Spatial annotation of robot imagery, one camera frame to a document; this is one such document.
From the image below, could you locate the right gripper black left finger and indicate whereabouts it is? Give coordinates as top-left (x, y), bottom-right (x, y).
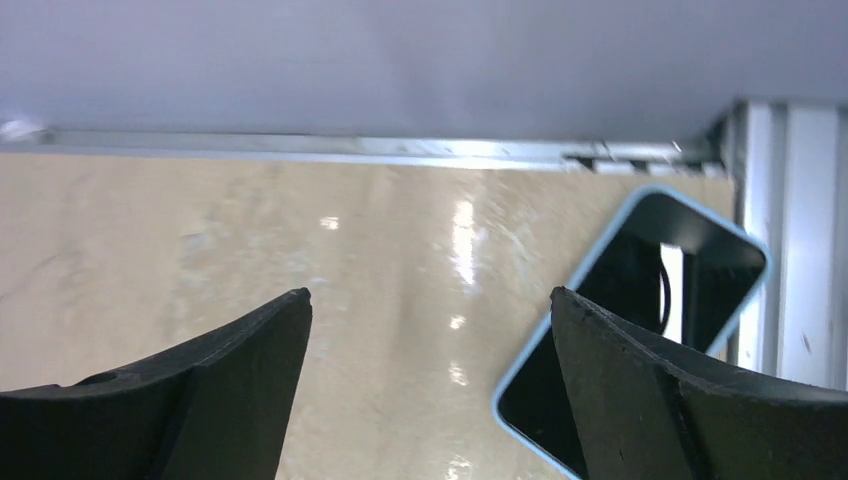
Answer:
top-left (1, 288), bottom-right (312, 479)

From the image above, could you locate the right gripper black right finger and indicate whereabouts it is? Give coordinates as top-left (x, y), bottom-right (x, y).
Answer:
top-left (551, 287), bottom-right (847, 479)

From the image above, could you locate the light blue cased phone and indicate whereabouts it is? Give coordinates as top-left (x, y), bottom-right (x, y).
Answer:
top-left (491, 185), bottom-right (770, 479)

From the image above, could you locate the aluminium frame rail right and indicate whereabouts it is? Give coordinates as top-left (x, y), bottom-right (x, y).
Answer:
top-left (1, 120), bottom-right (725, 176)

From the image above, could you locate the aluminium frame rail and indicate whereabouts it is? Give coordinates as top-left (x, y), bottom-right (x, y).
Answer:
top-left (721, 99), bottom-right (847, 390)
top-left (1, 120), bottom-right (725, 176)

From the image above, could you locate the aluminium frame rail front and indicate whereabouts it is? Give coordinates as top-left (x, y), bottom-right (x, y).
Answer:
top-left (721, 99), bottom-right (847, 390)

